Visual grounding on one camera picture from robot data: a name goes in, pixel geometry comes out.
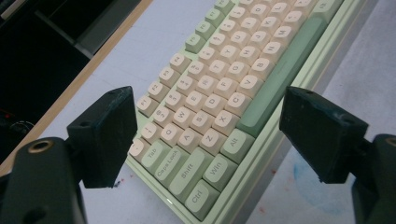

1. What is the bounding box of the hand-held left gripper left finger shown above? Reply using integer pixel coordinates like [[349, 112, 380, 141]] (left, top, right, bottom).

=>
[[0, 86, 138, 224]]

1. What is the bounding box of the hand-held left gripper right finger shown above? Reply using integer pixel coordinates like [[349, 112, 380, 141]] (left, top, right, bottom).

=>
[[278, 86, 396, 224]]

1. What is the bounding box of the green mechanical keyboard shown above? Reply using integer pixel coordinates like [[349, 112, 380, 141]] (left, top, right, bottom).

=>
[[125, 0, 368, 224]]

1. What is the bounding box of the dark metal rack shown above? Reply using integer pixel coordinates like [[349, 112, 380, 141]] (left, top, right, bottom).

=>
[[0, 0, 143, 164]]

